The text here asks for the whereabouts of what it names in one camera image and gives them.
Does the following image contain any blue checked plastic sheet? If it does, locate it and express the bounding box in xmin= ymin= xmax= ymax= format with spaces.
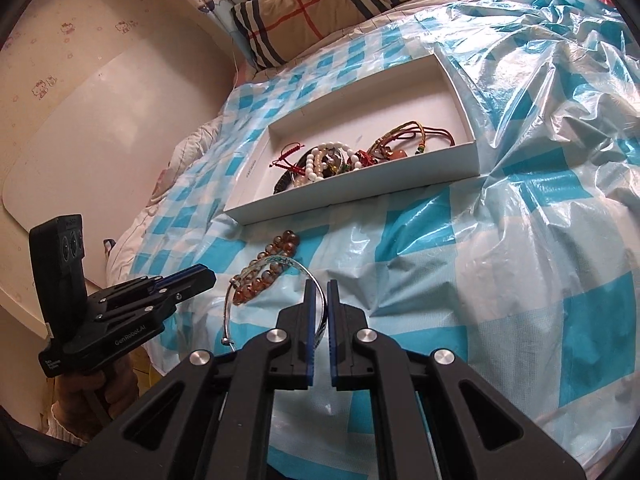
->
xmin=135 ymin=0 xmax=640 ymax=480

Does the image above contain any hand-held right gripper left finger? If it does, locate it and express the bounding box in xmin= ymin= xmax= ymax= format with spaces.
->
xmin=57 ymin=280 xmax=318 ymax=480

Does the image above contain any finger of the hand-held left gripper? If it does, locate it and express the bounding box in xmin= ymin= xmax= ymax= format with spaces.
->
xmin=94 ymin=268 xmax=217 ymax=332
xmin=89 ymin=263 xmax=207 ymax=307

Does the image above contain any person's left forearm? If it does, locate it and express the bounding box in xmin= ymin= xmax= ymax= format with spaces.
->
xmin=0 ymin=400 xmax=97 ymax=466

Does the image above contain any white bead bracelet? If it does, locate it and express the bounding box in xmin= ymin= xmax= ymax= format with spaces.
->
xmin=304 ymin=142 xmax=351 ymax=183

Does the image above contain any thin silver bangle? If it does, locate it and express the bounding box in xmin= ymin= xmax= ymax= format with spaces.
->
xmin=320 ymin=150 xmax=353 ymax=177

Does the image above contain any red cord beaded bracelet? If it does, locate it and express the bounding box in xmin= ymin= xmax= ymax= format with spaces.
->
xmin=271 ymin=142 xmax=307 ymax=170

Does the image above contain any multicolour woven bracelet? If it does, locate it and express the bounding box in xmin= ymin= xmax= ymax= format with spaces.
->
xmin=367 ymin=121 xmax=426 ymax=157

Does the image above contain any white cardboard box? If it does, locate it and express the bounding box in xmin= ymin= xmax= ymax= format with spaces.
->
xmin=222 ymin=52 xmax=489 ymax=229

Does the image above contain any red cord bracelet orange pendant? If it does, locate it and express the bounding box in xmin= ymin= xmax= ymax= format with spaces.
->
xmin=385 ymin=127 xmax=455 ymax=161

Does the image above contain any amber bead bracelet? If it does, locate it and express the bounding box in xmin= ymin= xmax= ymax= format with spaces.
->
xmin=230 ymin=229 xmax=301 ymax=307

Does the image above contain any person's left hand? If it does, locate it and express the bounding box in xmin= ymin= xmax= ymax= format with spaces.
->
xmin=51 ymin=351 xmax=141 ymax=437

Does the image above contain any white rounded board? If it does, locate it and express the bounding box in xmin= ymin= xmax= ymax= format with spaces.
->
xmin=2 ymin=30 xmax=242 ymax=242

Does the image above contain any black leather bracelet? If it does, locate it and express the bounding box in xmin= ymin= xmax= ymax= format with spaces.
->
xmin=273 ymin=152 xmax=321 ymax=195

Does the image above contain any pink bead bracelet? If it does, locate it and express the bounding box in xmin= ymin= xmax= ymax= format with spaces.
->
xmin=291 ymin=170 xmax=328 ymax=188

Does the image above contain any engraved silver bangle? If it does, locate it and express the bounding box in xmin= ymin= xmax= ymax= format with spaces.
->
xmin=221 ymin=255 xmax=331 ymax=349

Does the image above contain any plaid pillow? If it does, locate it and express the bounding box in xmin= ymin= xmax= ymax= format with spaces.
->
xmin=231 ymin=0 xmax=521 ymax=69

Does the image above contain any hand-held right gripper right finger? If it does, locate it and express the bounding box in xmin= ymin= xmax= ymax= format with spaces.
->
xmin=327 ymin=280 xmax=586 ymax=480

